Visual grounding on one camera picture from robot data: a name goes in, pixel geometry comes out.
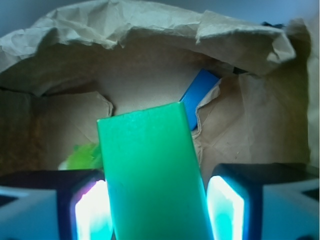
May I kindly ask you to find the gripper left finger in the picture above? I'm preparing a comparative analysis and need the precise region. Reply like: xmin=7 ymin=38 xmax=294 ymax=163
xmin=0 ymin=170 xmax=113 ymax=240

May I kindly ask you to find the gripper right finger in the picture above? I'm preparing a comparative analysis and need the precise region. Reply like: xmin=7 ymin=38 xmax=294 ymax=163
xmin=206 ymin=163 xmax=320 ymax=240

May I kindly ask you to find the green rectangular block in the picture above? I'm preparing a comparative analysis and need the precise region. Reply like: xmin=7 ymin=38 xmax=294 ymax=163
xmin=97 ymin=102 xmax=213 ymax=240

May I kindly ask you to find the blue rectangular block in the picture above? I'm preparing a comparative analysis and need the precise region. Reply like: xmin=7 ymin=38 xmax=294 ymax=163
xmin=179 ymin=69 xmax=219 ymax=131

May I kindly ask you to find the green plush toy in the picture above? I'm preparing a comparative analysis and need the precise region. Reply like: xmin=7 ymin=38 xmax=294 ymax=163
xmin=58 ymin=143 xmax=103 ymax=171

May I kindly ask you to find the brown paper bag tray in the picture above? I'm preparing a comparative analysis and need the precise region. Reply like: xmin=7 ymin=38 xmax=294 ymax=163
xmin=0 ymin=0 xmax=320 ymax=176

